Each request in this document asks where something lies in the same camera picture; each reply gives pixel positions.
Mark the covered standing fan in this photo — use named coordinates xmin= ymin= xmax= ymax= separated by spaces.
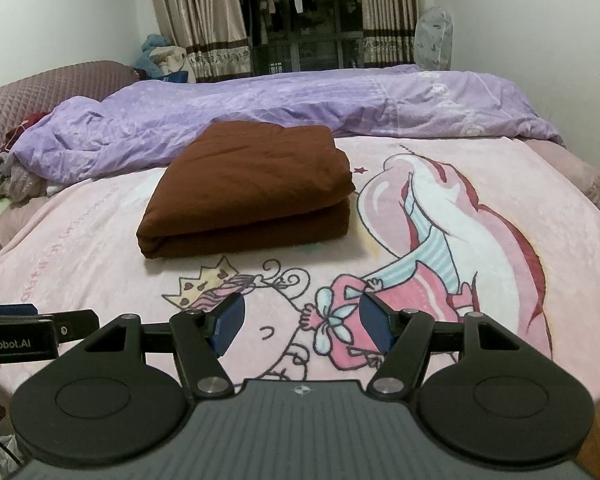
xmin=414 ymin=6 xmax=456 ymax=72

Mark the brown padded jacket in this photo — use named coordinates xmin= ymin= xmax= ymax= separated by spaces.
xmin=136 ymin=121 xmax=357 ymax=260

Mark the pink ruffled pillow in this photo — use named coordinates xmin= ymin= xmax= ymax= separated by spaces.
xmin=522 ymin=137 xmax=600 ymax=216

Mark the pile of mixed clothes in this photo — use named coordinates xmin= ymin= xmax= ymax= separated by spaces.
xmin=0 ymin=112 xmax=56 ymax=251

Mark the purple duvet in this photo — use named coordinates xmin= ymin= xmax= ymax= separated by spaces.
xmin=10 ymin=64 xmax=566 ymax=183

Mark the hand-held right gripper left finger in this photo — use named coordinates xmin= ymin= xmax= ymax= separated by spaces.
xmin=77 ymin=292 xmax=246 ymax=399

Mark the pink printed blanket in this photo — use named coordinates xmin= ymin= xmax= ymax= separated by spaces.
xmin=0 ymin=135 xmax=600 ymax=406

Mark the mauve quilted headboard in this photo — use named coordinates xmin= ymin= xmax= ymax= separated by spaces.
xmin=0 ymin=60 xmax=141 ymax=216

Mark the beige patterned curtain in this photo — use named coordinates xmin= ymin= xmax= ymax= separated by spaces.
xmin=358 ymin=0 xmax=421 ymax=68
xmin=147 ymin=0 xmax=253 ymax=83

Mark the white plastic bag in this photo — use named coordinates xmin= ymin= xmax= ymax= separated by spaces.
xmin=0 ymin=435 xmax=22 ymax=480

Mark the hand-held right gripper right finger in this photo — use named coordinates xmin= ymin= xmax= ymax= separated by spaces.
xmin=359 ymin=291 xmax=521 ymax=400

